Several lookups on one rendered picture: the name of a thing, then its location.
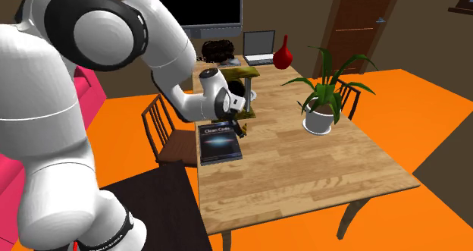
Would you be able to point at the grey open laptop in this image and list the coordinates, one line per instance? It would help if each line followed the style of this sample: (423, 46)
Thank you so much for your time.
(258, 45)

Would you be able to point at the dark slatted chair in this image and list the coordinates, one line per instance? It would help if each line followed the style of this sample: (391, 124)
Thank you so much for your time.
(351, 96)

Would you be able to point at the dark blue book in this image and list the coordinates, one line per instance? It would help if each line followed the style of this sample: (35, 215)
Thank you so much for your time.
(218, 143)

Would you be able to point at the red long-necked vase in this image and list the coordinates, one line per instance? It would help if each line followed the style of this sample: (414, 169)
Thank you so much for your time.
(282, 58)

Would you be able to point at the brown wooden chair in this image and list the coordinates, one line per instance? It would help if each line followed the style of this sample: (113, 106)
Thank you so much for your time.
(177, 143)

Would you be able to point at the green plant in white pot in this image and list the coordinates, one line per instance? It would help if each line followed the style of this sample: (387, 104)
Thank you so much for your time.
(320, 118)

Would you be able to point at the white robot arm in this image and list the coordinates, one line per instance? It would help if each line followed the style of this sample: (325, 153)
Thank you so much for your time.
(44, 124)

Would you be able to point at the dark framed window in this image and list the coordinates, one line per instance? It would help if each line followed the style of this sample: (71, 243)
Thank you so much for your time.
(463, 2)

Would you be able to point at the light wooden table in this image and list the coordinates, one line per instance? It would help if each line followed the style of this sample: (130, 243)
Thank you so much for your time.
(295, 169)

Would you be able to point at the olive green stand with post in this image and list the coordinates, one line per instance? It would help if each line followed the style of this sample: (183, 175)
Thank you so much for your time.
(242, 72)

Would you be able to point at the pink sofa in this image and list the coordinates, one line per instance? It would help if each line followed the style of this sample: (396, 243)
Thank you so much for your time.
(11, 191)

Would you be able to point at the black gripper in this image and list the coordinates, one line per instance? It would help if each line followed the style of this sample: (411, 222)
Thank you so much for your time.
(234, 126)

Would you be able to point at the large black screen monitor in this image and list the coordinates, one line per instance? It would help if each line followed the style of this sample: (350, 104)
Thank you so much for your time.
(192, 6)

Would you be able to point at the dark robot stand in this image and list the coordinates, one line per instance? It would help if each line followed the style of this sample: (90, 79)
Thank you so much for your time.
(162, 206)

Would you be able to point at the black curly object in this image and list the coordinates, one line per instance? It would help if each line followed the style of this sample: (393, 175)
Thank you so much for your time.
(218, 50)

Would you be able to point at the brown wooden door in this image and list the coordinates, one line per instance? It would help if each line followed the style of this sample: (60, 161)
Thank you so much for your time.
(354, 24)

